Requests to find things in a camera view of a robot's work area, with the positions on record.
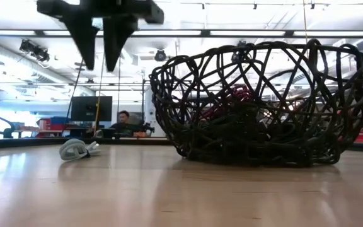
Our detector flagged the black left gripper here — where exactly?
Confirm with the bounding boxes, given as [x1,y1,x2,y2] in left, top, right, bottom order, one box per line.
[36,0,165,73]

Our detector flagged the blue storage crate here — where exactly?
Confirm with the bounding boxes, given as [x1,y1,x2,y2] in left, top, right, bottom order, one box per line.
[49,116,72,125]

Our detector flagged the yellow hanging cord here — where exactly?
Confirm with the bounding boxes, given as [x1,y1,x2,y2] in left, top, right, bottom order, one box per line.
[93,53,107,135]
[301,0,310,44]

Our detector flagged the red storage crate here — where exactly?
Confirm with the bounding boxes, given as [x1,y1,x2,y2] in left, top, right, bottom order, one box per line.
[35,117,72,139]

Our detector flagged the black room monitor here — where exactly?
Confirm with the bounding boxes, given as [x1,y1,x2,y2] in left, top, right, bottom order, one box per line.
[70,95,113,122]

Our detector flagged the black aluminium table frame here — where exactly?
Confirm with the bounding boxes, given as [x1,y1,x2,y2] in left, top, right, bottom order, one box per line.
[0,136,363,154]

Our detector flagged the black hanging cable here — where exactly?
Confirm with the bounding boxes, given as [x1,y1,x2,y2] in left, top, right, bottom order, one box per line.
[65,58,84,127]

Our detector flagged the maroon USB-C cable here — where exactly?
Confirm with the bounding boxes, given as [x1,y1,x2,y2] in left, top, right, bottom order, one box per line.
[200,84,255,121]

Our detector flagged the person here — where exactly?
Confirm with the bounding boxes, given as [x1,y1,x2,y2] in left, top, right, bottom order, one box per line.
[109,110,149,139]

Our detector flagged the black overhead camera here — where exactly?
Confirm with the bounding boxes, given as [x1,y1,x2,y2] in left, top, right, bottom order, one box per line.
[231,40,248,64]

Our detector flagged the black ceiling spotlight cluster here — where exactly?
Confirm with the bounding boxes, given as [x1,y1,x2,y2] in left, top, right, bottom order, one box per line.
[19,39,51,63]

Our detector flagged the dark brown woven wire basket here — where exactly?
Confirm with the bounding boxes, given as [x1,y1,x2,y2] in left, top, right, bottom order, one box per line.
[149,38,363,168]

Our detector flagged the light blue USB-C cable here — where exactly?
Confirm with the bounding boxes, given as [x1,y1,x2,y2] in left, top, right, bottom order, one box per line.
[58,137,101,162]

